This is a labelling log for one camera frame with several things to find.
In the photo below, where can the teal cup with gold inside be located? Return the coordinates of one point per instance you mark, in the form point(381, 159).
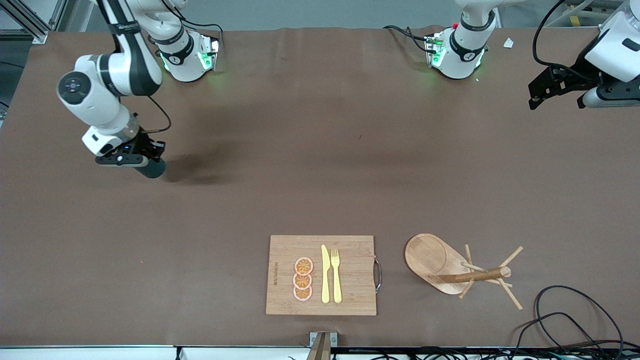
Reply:
point(152, 171)

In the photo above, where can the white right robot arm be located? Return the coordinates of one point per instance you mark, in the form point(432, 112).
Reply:
point(95, 107)

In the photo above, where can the small white paper scrap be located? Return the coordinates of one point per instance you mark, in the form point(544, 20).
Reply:
point(508, 43)

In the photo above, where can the orange slice toy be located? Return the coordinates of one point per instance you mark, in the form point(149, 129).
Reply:
point(303, 266)
point(302, 294)
point(302, 281)

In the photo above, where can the yellow plastic knife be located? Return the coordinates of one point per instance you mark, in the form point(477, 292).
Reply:
point(325, 280)

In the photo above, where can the wooden mug tree stand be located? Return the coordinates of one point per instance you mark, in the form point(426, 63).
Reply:
point(425, 255)

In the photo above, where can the yellow plastic fork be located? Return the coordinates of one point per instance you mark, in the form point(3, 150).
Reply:
point(337, 285)

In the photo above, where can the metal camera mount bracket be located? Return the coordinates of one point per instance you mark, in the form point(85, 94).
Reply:
point(322, 345)

